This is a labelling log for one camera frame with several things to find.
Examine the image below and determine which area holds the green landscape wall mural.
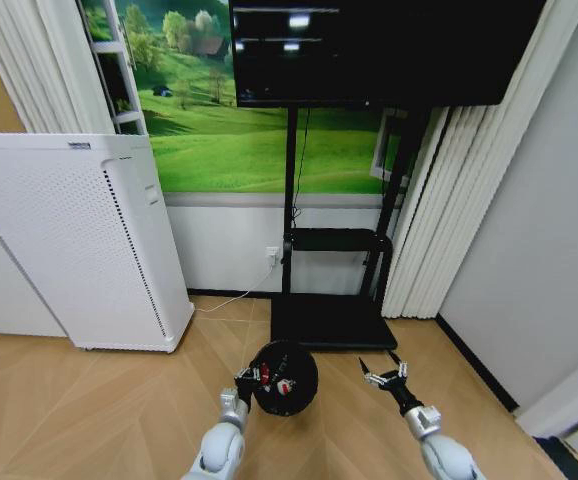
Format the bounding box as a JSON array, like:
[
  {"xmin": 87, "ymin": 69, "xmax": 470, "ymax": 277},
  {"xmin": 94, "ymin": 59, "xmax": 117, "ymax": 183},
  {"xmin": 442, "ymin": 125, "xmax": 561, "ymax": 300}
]
[{"xmin": 77, "ymin": 0, "xmax": 411, "ymax": 195}]

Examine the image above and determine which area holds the white power cable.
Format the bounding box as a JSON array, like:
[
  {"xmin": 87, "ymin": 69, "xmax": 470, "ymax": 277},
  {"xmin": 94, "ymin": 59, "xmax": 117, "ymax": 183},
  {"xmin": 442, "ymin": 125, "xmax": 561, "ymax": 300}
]
[{"xmin": 193, "ymin": 255, "xmax": 278, "ymax": 314}]

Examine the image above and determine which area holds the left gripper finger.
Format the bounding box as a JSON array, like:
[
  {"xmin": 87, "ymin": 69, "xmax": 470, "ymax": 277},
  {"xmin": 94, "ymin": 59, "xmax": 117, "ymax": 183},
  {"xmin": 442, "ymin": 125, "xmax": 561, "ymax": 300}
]
[
  {"xmin": 236, "ymin": 365, "xmax": 267, "ymax": 383},
  {"xmin": 264, "ymin": 378, "xmax": 297, "ymax": 399}
]

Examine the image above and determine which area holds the white perforated air purifier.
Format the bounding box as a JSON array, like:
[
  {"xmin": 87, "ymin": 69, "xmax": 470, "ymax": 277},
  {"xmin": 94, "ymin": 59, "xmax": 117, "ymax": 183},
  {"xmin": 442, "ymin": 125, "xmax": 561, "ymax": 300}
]
[{"xmin": 0, "ymin": 131, "xmax": 196, "ymax": 355}]

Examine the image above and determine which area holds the black stand shelf tray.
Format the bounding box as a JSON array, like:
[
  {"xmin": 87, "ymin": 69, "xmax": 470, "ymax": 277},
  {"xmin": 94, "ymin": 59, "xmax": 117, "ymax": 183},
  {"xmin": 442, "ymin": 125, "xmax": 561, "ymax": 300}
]
[{"xmin": 282, "ymin": 227, "xmax": 395, "ymax": 254}]

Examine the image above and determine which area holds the black flat screen television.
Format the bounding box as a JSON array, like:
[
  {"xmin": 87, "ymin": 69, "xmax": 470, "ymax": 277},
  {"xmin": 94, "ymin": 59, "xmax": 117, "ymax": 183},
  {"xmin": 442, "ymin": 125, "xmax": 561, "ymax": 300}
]
[{"xmin": 228, "ymin": 0, "xmax": 549, "ymax": 109}]

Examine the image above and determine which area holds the black television cable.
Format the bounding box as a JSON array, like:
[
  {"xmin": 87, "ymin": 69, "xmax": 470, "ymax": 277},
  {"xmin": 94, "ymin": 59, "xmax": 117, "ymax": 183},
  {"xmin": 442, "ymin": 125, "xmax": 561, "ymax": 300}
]
[{"xmin": 291, "ymin": 106, "xmax": 312, "ymax": 224}]

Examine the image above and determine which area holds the round black trash bin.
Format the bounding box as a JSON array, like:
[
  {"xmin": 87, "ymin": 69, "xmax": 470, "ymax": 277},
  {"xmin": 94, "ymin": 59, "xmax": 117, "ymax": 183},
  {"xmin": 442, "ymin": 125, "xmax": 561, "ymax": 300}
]
[{"xmin": 245, "ymin": 339, "xmax": 320, "ymax": 417}]

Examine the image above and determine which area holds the black television floor stand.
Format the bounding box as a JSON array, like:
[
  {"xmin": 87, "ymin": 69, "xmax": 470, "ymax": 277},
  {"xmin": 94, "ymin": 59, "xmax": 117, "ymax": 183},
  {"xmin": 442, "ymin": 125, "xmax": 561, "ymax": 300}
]
[{"xmin": 269, "ymin": 103, "xmax": 433, "ymax": 352}]

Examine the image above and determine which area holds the white pleated curtain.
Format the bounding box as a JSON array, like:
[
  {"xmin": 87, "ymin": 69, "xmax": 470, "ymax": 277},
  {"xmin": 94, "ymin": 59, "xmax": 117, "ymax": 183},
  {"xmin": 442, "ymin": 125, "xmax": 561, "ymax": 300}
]
[
  {"xmin": 380, "ymin": 0, "xmax": 578, "ymax": 321},
  {"xmin": 0, "ymin": 0, "xmax": 116, "ymax": 135}
]

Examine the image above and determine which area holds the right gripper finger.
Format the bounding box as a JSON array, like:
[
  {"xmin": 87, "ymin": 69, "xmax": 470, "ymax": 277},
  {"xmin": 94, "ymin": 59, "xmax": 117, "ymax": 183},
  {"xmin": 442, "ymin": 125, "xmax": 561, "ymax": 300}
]
[
  {"xmin": 388, "ymin": 350, "xmax": 411, "ymax": 379},
  {"xmin": 357, "ymin": 354, "xmax": 387, "ymax": 388}
]

